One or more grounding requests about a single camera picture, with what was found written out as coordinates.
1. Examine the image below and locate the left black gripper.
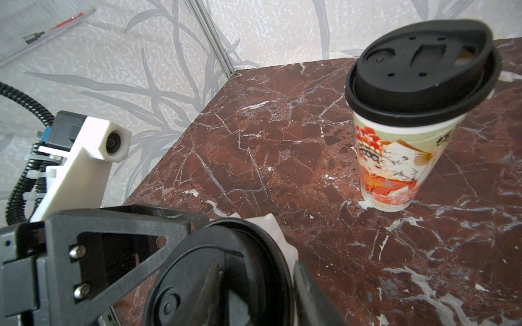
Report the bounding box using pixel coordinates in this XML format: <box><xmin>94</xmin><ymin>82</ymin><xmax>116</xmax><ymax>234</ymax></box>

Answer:
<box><xmin>1</xmin><ymin>205</ymin><xmax>210</xmax><ymax>325</ymax></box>

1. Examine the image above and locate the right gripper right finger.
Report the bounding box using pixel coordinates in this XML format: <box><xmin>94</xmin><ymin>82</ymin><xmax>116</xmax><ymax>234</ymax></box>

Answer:
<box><xmin>294</xmin><ymin>261</ymin><xmax>345</xmax><ymax>326</ymax></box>

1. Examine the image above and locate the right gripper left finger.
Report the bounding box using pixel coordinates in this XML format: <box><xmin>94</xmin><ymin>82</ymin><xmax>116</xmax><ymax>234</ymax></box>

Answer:
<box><xmin>175</xmin><ymin>262</ymin><xmax>222</xmax><ymax>325</ymax></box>

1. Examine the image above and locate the black cup lid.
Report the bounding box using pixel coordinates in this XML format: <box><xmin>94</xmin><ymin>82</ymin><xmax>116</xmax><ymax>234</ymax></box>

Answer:
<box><xmin>345</xmin><ymin>20</ymin><xmax>502</xmax><ymax>127</ymax></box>
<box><xmin>142</xmin><ymin>214</ymin><xmax>298</xmax><ymax>325</ymax></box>

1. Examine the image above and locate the round leak-proof paper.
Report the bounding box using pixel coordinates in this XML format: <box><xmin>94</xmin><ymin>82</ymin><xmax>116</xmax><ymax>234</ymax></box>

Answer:
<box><xmin>225</xmin><ymin>213</ymin><xmax>299</xmax><ymax>285</ymax></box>

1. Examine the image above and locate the printed paper cup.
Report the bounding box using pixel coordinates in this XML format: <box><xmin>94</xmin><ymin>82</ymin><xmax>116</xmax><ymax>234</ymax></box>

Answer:
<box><xmin>353</xmin><ymin>113</ymin><xmax>466</xmax><ymax>212</ymax></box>

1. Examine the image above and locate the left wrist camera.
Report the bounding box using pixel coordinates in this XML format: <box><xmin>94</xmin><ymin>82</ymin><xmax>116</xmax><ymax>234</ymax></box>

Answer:
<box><xmin>23</xmin><ymin>111</ymin><xmax>131</xmax><ymax>222</ymax></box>

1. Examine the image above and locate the clear acrylic wall shelf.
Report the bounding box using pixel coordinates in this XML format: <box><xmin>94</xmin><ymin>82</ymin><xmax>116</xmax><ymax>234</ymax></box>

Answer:
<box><xmin>1</xmin><ymin>0</ymin><xmax>97</xmax><ymax>64</ymax></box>

